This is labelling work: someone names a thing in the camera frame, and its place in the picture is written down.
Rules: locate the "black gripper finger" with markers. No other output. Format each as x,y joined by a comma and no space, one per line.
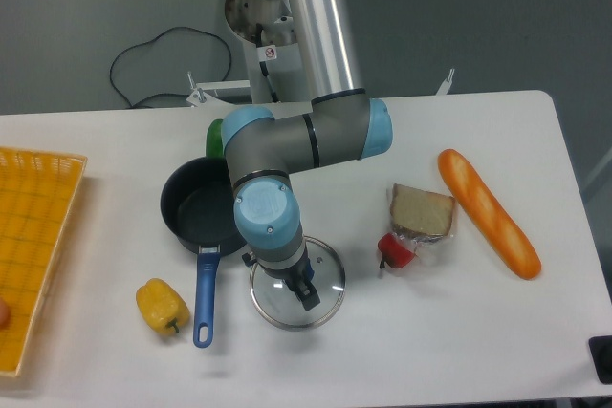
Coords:
308,296

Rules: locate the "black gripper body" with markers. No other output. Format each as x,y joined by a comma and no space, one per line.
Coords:
275,272

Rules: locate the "toast slice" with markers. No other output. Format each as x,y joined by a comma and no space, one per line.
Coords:
421,221

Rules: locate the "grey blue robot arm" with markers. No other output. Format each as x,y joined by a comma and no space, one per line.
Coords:
262,151

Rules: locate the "glass pot lid blue knob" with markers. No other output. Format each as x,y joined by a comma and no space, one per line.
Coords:
285,311

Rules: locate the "red bell pepper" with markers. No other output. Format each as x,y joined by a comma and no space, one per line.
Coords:
393,253

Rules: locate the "yellow bell pepper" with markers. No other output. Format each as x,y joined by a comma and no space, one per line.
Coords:
161,307

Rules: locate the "green bell pepper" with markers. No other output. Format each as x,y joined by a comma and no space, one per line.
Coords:
214,143

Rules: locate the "orange baguette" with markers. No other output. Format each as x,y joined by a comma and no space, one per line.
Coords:
502,233

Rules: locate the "yellow woven basket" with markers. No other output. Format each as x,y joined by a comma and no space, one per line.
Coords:
38,190

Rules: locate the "black device at table edge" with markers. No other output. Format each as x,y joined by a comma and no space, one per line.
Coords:
600,348

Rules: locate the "dark saucepan blue handle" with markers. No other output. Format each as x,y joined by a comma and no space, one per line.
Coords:
197,207

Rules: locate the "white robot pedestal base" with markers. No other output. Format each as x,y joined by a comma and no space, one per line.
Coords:
275,73

